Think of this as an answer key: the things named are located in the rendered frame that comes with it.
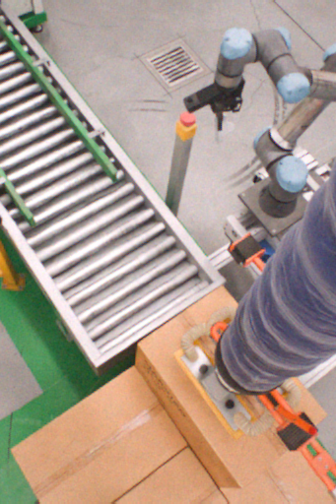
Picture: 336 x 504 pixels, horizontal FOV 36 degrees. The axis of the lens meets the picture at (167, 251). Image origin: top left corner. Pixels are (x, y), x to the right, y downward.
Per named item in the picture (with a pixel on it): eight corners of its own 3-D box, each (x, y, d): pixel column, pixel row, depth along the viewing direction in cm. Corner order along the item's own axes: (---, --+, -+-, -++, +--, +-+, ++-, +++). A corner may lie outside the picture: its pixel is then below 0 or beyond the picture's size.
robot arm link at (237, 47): (260, 42, 131) (231, 50, 129) (250, 74, 141) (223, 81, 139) (247, 21, 133) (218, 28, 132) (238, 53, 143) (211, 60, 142)
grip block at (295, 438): (273, 430, 158) (278, 428, 152) (297, 410, 161) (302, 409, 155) (291, 454, 155) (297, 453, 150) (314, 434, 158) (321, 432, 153)
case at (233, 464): (134, 366, 223) (137, 343, 186) (206, 315, 235) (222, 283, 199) (221, 488, 205) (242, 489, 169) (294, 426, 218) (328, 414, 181)
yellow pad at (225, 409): (171, 355, 175) (173, 351, 170) (195, 339, 178) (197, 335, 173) (235, 441, 165) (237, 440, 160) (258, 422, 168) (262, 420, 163)
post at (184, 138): (160, 226, 313) (175, 121, 222) (168, 220, 315) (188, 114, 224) (166, 235, 311) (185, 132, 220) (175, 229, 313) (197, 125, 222)
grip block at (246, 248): (229, 249, 181) (232, 243, 177) (247, 237, 184) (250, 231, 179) (243, 268, 179) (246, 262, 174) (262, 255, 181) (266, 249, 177)
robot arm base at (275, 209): (279, 178, 209) (286, 164, 200) (302, 206, 205) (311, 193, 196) (250, 196, 205) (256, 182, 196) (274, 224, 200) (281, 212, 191)
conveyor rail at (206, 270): (-16, 4, 321) (-24, -24, 304) (-8, 1, 322) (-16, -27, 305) (207, 295, 253) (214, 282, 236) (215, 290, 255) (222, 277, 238)
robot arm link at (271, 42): (293, 70, 141) (257, 80, 138) (275, 40, 145) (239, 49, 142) (302, 48, 134) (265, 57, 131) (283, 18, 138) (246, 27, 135)
